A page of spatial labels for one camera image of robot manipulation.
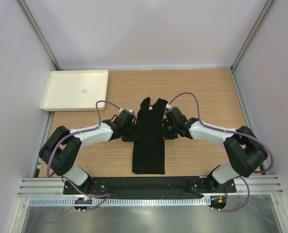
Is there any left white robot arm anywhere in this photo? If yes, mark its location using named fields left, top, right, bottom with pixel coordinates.
left=38, top=109, right=135, bottom=194

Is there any black tank top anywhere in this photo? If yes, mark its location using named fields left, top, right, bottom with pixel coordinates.
left=132, top=97, right=168, bottom=175

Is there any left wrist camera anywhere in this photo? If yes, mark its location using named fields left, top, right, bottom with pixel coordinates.
left=119, top=108, right=134, bottom=115

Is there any white plastic tray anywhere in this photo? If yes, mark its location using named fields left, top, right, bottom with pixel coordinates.
left=40, top=70, right=109, bottom=112

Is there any left aluminium frame post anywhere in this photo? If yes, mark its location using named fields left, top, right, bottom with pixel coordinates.
left=16, top=0, right=62, bottom=71

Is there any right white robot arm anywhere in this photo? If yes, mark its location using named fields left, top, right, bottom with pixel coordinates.
left=163, top=107, right=268, bottom=192

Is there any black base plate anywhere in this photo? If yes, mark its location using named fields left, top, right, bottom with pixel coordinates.
left=62, top=176, right=237, bottom=197

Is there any slotted cable duct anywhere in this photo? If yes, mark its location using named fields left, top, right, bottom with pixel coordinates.
left=29, top=196, right=211, bottom=207

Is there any aluminium rail front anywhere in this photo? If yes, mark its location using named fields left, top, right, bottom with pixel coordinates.
left=17, top=175, right=284, bottom=197

